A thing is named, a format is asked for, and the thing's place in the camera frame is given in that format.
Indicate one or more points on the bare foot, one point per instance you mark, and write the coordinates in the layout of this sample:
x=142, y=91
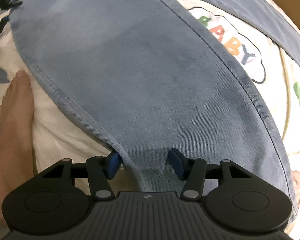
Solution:
x=16, y=146

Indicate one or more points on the white cartoon print bedsheet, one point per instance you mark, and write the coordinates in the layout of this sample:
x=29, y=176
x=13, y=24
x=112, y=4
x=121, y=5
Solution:
x=235, y=203

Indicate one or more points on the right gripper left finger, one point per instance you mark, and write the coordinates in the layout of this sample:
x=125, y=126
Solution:
x=100, y=170

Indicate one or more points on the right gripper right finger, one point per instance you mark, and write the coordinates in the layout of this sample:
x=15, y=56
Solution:
x=191, y=170

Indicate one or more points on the blue denim jeans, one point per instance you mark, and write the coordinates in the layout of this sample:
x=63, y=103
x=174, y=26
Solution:
x=144, y=76

